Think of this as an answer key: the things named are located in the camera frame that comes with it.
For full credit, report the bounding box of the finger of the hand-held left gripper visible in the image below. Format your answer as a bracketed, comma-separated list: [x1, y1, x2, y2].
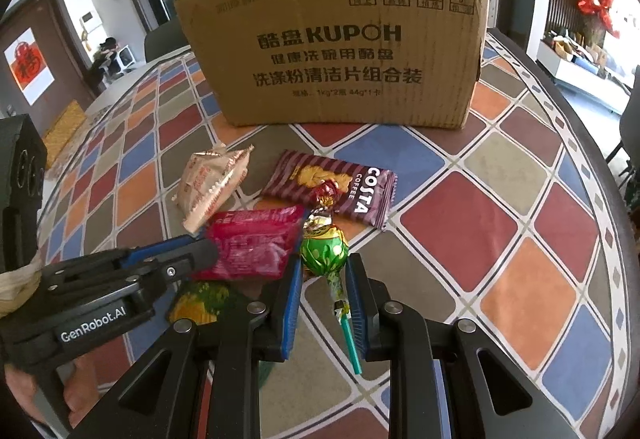
[39, 237, 215, 293]
[124, 241, 222, 316]

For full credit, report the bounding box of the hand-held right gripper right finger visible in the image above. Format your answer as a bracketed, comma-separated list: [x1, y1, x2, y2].
[345, 253, 553, 439]

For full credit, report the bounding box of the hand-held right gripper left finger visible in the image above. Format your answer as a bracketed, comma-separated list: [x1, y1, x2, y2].
[107, 253, 306, 439]

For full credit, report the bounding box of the pink snack packet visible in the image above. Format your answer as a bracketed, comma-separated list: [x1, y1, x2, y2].
[192, 204, 308, 281]

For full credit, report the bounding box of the green lollipop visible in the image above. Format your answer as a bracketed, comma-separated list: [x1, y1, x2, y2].
[299, 209, 363, 376]

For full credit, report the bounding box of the brown cardboard box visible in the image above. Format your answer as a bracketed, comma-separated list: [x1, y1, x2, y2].
[174, 0, 493, 130]

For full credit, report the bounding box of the person's left hand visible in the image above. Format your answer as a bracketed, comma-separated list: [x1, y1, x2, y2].
[4, 355, 102, 433]

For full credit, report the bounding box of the dark green snack packet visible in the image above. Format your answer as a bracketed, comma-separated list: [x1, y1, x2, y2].
[167, 280, 231, 325]

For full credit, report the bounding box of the beige snack packet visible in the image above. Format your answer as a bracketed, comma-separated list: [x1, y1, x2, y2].
[172, 143, 253, 236]

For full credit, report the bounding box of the purple striped coffee packet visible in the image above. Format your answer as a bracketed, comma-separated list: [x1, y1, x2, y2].
[261, 149, 399, 231]

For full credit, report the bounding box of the red gold foil candy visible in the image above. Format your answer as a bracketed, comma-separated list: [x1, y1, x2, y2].
[307, 179, 341, 208]

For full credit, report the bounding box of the white stool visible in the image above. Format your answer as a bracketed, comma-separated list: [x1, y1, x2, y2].
[112, 46, 136, 74]

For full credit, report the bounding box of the black bag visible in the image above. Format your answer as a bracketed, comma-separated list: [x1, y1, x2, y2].
[90, 36, 121, 80]

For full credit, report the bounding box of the grey dining chair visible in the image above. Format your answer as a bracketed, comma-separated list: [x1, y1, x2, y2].
[144, 21, 193, 64]

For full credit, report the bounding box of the red paper door poster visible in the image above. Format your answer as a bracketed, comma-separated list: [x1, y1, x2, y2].
[4, 30, 55, 107]

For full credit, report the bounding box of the brown entry door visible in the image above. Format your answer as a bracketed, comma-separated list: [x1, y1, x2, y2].
[0, 0, 96, 120]

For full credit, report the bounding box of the low white cabinet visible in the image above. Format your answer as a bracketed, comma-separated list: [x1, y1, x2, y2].
[537, 39, 633, 114]

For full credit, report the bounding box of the black chair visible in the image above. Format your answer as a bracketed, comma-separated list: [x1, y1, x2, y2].
[605, 64, 640, 164]

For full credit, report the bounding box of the red foil balloon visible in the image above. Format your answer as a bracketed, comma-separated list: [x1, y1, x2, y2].
[579, 0, 621, 38]

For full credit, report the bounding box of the beige cloth strap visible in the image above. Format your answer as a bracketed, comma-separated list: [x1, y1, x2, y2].
[0, 261, 43, 317]

